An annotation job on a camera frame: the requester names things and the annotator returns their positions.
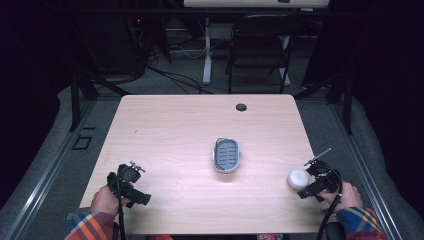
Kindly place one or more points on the dark curtain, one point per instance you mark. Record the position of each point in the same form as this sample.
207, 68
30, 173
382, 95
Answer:
26, 66
390, 66

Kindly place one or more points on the black folding chair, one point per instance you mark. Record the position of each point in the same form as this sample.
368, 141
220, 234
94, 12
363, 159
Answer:
260, 50

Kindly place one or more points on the person's left hand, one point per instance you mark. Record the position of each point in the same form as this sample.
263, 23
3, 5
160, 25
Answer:
103, 201

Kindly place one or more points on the person's right hand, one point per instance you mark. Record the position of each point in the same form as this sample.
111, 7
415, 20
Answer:
350, 198

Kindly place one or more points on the aluminium floor rail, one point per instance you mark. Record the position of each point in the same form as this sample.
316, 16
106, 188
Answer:
50, 170
363, 166

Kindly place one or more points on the white round soap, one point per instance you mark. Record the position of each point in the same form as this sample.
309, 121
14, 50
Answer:
298, 180

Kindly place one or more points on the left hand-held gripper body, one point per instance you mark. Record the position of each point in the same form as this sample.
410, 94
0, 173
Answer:
125, 186

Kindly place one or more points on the grey oval soap dish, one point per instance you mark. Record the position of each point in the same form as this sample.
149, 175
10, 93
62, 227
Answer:
227, 156

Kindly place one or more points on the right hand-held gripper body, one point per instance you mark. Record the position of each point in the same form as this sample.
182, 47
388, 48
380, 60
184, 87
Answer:
328, 180

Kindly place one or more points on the black metal frame stand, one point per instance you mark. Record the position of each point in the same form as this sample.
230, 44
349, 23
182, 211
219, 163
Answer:
76, 100
348, 103

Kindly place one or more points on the dark equipment box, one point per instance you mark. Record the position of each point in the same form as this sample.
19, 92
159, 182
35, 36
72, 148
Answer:
113, 43

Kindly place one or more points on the black chair armrest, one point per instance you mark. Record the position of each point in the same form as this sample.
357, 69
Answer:
336, 231
115, 232

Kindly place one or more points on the white desk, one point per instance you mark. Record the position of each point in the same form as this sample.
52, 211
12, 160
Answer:
207, 50

